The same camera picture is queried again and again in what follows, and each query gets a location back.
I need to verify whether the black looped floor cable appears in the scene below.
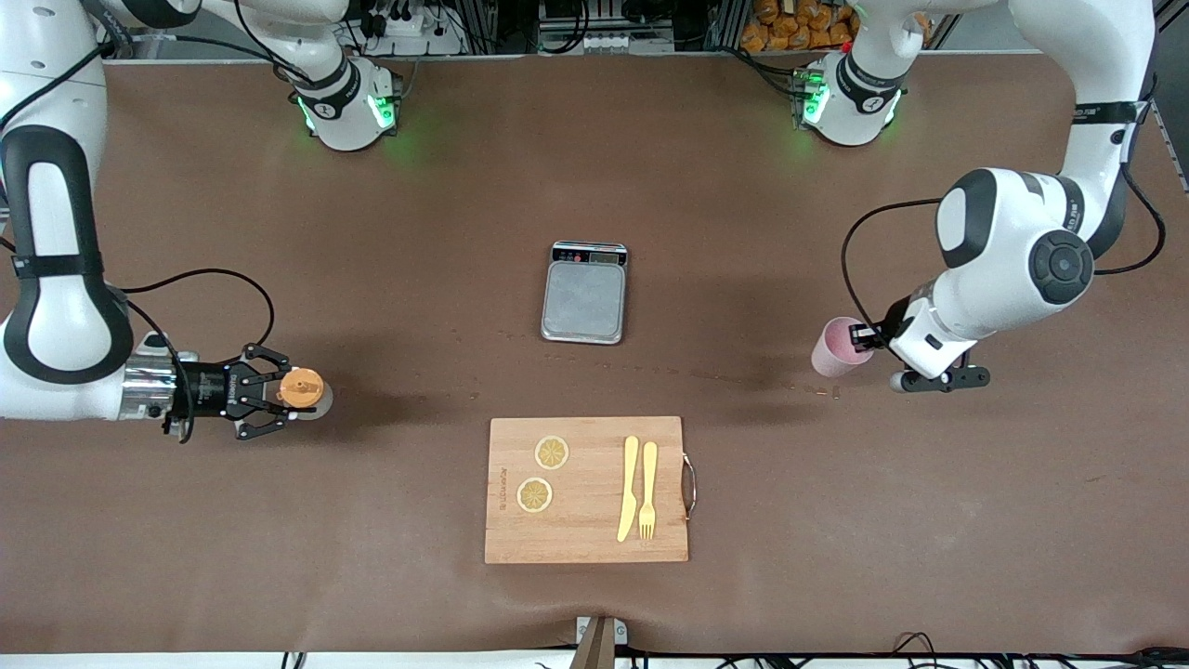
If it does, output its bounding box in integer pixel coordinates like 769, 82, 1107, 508
892, 632, 939, 669

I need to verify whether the black electronics box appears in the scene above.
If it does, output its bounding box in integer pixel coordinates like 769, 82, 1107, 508
539, 0, 679, 33

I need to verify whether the white connector strip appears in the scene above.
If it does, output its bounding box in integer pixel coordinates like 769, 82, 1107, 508
542, 33, 674, 54

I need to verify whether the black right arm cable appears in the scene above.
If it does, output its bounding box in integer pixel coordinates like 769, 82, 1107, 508
116, 268, 276, 445

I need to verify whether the pink plastic cup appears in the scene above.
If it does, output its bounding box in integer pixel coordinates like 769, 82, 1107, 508
811, 316, 876, 379

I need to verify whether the orange snack packets pile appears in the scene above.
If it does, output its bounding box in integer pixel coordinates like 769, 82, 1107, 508
740, 0, 860, 53

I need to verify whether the wooden cutting board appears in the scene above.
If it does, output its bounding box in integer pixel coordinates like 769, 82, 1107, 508
484, 415, 698, 565

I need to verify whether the white power strip with plugs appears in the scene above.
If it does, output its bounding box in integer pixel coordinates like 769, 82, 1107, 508
367, 7, 465, 57

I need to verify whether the black arm base cable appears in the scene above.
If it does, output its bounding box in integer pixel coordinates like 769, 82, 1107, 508
729, 45, 802, 98

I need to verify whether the grey digital kitchen scale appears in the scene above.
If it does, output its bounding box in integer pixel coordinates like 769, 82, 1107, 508
541, 241, 630, 346

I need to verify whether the yellow plastic fork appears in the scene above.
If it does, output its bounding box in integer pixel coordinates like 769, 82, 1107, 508
638, 441, 659, 542

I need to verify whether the yellow plastic knife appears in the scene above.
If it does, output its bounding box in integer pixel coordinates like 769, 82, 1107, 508
617, 436, 641, 544

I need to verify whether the brown table mat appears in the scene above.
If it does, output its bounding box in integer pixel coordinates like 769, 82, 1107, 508
0, 51, 1189, 656

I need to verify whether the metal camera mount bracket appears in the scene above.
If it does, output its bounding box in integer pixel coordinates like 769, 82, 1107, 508
574, 615, 629, 669

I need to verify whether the translucent sauce bottle orange cap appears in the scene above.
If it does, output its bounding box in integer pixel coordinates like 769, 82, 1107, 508
277, 367, 333, 421

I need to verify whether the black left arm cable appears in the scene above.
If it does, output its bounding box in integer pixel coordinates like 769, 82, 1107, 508
841, 98, 1167, 328

